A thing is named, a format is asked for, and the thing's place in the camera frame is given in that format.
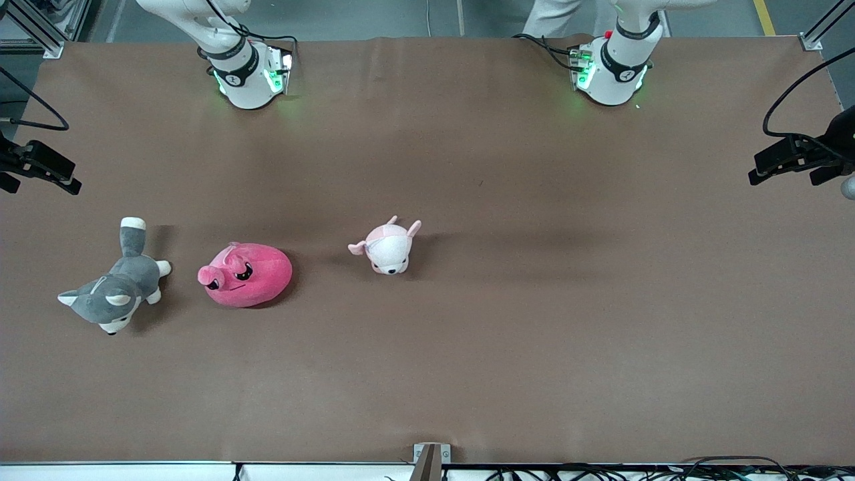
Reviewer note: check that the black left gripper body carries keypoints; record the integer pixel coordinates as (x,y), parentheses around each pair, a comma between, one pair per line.
(839,139)

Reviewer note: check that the grey white husky plush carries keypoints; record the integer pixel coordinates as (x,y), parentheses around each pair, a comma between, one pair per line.
(123,284)

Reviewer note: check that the person white trousers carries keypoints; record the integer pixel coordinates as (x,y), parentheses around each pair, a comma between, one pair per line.
(551,15)

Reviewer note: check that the aluminium frame post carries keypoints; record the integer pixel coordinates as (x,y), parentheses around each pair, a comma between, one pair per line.
(818,30)
(40,33)

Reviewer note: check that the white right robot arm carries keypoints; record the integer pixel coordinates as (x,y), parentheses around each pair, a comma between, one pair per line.
(244,83)

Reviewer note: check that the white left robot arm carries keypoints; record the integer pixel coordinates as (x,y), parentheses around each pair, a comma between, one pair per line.
(611,80)

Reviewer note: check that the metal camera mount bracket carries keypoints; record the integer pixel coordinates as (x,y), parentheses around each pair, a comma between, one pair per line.
(429,461)

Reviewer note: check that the light pink plush puppy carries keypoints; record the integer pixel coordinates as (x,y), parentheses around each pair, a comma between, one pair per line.
(387,250)

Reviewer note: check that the round pink plush toy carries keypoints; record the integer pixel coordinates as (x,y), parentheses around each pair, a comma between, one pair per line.
(260,284)

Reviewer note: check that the brown table cover sheet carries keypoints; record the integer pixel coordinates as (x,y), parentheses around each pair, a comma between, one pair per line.
(427,354)

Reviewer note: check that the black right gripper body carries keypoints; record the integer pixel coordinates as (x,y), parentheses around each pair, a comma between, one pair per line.
(7,160)

